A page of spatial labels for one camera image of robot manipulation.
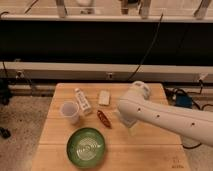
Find white tube bottle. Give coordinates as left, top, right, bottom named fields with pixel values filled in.
left=75, top=88, right=92, bottom=115

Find red chili pepper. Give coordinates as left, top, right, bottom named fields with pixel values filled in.
left=97, top=110, right=112, bottom=129

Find black floor cables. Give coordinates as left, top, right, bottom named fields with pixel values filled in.
left=164, top=87, right=213, bottom=150

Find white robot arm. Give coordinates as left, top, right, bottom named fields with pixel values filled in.
left=117, top=81, right=213, bottom=147

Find black hanging cable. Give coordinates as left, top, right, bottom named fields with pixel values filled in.
left=127, top=12, right=165, bottom=82

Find green ceramic bowl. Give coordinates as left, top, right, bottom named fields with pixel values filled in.
left=66, top=127, right=106, bottom=169

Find clear plastic measuring cup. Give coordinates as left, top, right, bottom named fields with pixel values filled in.
left=60, top=101, right=80, bottom=124

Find white rectangular box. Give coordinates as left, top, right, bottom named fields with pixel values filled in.
left=98, top=90, right=110, bottom=106

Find grey metal rail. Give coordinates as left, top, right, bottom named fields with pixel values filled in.
left=0, top=60, right=213, bottom=83

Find black caster wheel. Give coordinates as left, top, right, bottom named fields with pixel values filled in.
left=0, top=127, right=11, bottom=139

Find blue power box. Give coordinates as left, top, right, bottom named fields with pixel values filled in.
left=175, top=94, right=192, bottom=108

